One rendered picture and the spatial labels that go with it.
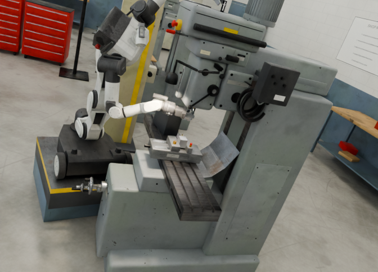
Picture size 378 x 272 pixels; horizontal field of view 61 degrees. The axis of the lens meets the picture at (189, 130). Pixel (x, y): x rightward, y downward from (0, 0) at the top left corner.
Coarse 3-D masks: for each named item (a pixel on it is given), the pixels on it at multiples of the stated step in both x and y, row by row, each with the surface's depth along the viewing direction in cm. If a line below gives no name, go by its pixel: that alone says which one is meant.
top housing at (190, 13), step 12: (180, 12) 186; (192, 12) 169; (204, 12) 171; (216, 12) 173; (192, 24) 172; (204, 24) 174; (216, 24) 175; (228, 24) 177; (240, 24) 179; (252, 24) 182; (192, 36) 176; (204, 36) 177; (216, 36) 178; (252, 36) 185; (240, 48) 187; (252, 48) 188
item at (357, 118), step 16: (80, 0) 888; (336, 112) 528; (352, 112) 545; (352, 128) 577; (368, 128) 476; (320, 144) 558; (336, 144) 579; (352, 144) 570; (352, 160) 517; (368, 176) 483
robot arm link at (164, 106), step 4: (156, 96) 206; (160, 96) 207; (164, 96) 207; (152, 100) 209; (160, 100) 210; (164, 100) 207; (164, 104) 206; (168, 104) 206; (160, 108) 207; (164, 108) 206; (164, 112) 208
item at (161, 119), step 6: (156, 114) 257; (162, 114) 249; (156, 120) 257; (162, 120) 248; (168, 120) 242; (174, 120) 244; (180, 120) 247; (156, 126) 256; (162, 126) 248; (168, 126) 244; (174, 126) 247; (162, 132) 248; (168, 132) 247; (174, 132) 250
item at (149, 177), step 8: (136, 152) 229; (144, 152) 231; (136, 160) 226; (144, 160) 221; (152, 160) 224; (136, 168) 223; (144, 168) 212; (152, 168) 215; (136, 176) 220; (144, 176) 204; (152, 176) 206; (160, 176) 208; (144, 184) 206; (152, 184) 208; (160, 184) 210; (208, 184) 222; (168, 192) 216
